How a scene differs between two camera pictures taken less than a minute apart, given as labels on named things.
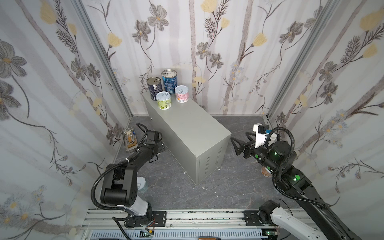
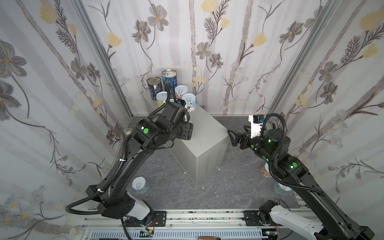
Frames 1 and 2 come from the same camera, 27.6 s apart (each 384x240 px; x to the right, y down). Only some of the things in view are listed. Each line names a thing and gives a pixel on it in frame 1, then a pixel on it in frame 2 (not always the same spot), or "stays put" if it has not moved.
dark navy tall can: x=155 y=86 stays put
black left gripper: x=154 y=143 -> x=186 y=130
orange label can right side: x=265 y=172 stays put
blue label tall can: x=170 y=79 stays put
